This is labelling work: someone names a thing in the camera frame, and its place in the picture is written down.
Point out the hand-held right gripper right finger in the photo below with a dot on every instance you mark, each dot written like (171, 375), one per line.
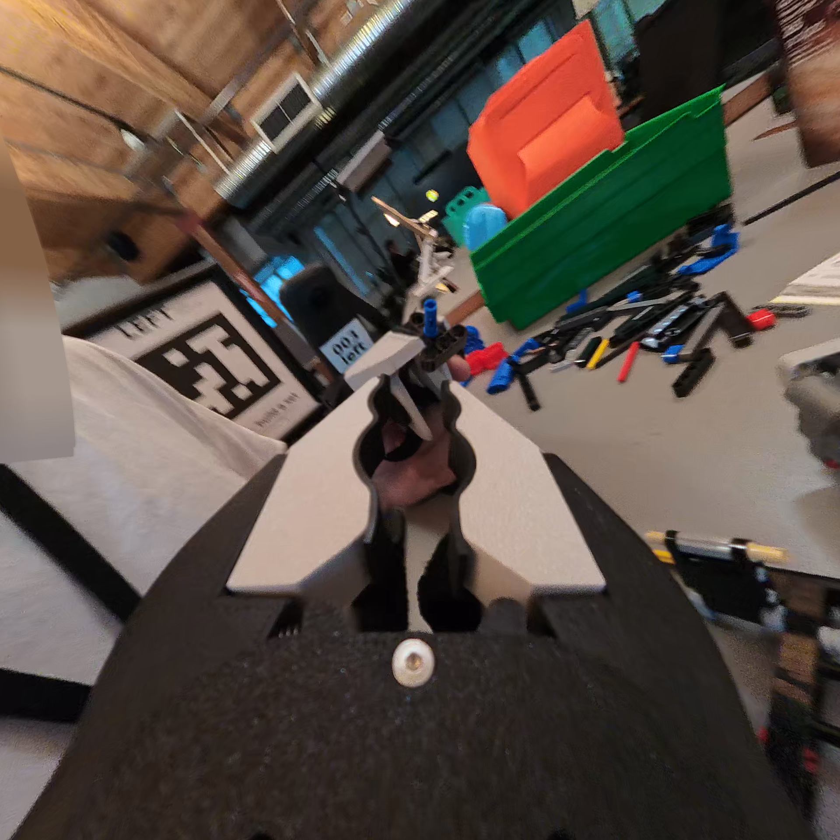
(531, 525)

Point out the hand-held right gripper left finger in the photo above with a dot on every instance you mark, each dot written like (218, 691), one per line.
(302, 525)

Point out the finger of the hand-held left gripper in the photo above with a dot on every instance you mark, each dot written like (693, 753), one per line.
(387, 354)

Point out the blue lego pin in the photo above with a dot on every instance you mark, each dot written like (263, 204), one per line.
(430, 318)

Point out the stubby black lego beam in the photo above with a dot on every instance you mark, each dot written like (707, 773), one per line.
(446, 344)

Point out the black lego beam assembly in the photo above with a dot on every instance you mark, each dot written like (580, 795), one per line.
(735, 584)

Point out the pile of black lego beams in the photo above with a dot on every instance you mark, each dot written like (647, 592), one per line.
(643, 321)

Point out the yellow lego axle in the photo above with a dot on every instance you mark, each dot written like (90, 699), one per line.
(598, 353)

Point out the red lego axle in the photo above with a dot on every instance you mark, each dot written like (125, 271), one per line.
(628, 362)

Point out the grey lego chassis model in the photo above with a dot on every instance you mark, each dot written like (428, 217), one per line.
(814, 400)

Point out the blue lego panel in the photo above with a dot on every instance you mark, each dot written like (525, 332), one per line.
(712, 253)

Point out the open lego instruction booklet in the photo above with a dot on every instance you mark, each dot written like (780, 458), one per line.
(814, 282)

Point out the long black lego axle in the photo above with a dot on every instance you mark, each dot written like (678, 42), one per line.
(794, 200)

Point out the lego set box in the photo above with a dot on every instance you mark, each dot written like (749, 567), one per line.
(814, 79)

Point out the person's left hand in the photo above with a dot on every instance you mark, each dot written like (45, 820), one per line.
(420, 472)

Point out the wooden board on stand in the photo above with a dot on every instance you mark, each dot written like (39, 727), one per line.
(420, 243)

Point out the framed black white marker sign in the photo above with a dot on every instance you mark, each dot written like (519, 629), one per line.
(210, 361)

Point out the light blue plastic container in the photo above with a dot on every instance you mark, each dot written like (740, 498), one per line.
(485, 226)

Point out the green plastic crate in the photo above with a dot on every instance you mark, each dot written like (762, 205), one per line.
(459, 207)

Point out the white air vent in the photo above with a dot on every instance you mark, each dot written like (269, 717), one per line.
(285, 111)

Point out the green plastic bin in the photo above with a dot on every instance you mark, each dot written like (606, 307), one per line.
(604, 216)

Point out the orange plastic box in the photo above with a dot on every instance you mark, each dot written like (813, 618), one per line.
(544, 118)

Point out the silver air duct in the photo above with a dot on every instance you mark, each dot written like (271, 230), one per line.
(354, 65)

